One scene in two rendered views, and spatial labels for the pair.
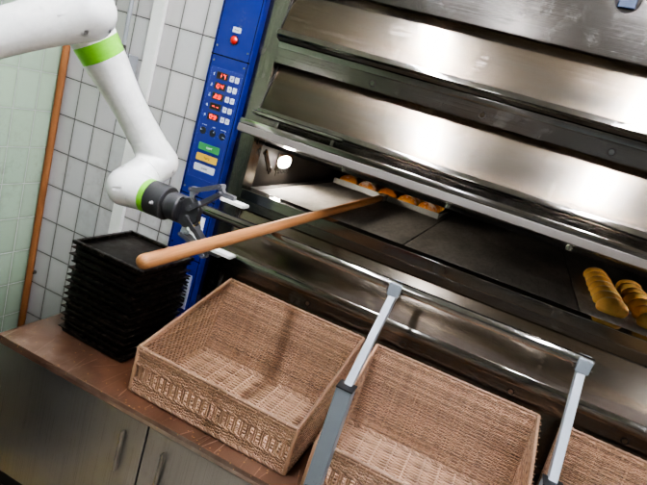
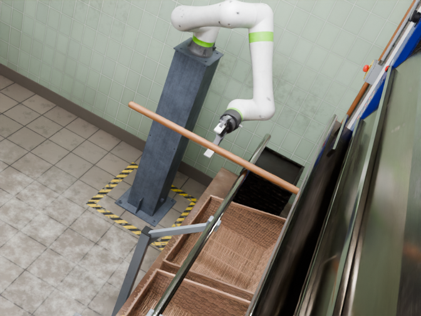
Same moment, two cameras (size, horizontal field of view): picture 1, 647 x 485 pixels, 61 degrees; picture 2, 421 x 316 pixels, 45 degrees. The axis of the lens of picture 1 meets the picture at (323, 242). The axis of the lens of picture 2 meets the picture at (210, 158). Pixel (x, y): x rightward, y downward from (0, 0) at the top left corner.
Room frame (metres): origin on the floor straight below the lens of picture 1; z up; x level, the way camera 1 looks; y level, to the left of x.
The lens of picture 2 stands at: (1.07, -1.56, 2.41)
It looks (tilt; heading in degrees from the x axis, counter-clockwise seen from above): 36 degrees down; 81
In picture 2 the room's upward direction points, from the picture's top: 23 degrees clockwise
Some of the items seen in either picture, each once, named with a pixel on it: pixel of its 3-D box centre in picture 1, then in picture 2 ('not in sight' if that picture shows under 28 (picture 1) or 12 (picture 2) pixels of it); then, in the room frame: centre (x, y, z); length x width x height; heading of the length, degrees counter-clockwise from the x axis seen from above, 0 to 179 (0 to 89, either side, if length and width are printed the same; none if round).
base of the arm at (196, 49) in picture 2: not in sight; (205, 43); (1.21, 1.08, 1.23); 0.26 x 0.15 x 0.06; 70
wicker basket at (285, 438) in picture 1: (253, 362); (230, 251); (1.60, 0.10, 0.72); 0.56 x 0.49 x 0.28; 72
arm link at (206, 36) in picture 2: not in sight; (206, 25); (1.18, 1.02, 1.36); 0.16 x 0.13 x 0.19; 35
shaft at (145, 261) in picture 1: (312, 216); (307, 196); (1.76, 0.06, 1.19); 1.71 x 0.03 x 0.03; 163
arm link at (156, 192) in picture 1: (163, 200); (230, 120); (1.41, 0.44, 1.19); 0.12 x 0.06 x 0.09; 163
